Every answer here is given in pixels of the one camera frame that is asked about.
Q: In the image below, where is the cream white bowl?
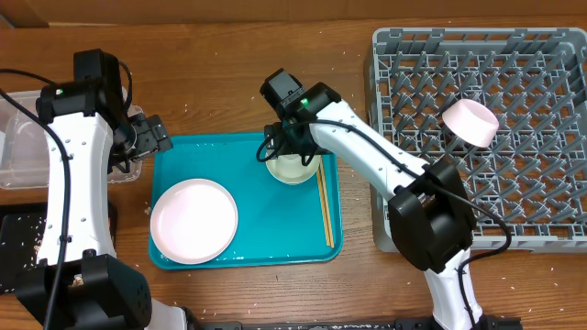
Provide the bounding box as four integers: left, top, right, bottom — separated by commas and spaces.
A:
265, 154, 321, 185

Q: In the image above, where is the pink small bowl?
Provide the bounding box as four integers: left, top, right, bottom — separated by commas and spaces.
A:
441, 99, 499, 148

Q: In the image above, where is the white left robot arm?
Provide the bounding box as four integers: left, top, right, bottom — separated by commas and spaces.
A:
16, 78, 198, 329

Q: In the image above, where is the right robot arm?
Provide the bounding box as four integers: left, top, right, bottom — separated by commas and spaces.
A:
257, 73, 483, 329

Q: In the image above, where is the clear plastic waste bin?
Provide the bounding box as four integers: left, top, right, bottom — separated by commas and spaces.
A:
1, 90, 142, 190

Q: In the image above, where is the black food waste tray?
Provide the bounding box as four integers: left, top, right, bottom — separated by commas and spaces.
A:
0, 201, 118, 295

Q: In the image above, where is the grey dishwasher rack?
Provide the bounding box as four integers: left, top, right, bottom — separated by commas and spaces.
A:
365, 27, 586, 253

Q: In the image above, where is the wooden chopstick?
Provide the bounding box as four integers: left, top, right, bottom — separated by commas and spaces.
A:
316, 161, 334, 248
316, 165, 333, 248

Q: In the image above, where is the teal serving tray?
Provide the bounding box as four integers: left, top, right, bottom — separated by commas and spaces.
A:
152, 133, 343, 269

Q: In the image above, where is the pink round plate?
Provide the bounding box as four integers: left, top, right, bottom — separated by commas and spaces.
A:
150, 179, 238, 265

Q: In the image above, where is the rice food scraps pile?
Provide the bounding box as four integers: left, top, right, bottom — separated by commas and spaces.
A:
33, 219, 46, 257

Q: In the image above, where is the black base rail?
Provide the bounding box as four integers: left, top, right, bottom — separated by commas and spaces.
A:
200, 316, 524, 330

